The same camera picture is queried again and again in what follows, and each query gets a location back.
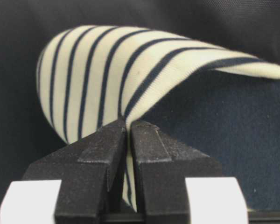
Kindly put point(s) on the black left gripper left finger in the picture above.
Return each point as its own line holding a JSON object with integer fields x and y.
{"x": 72, "y": 185}

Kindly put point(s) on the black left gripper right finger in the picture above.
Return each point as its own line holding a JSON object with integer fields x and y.
{"x": 177, "y": 184}

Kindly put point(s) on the striped cream navy slipper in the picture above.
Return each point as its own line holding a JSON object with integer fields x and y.
{"x": 222, "y": 102}

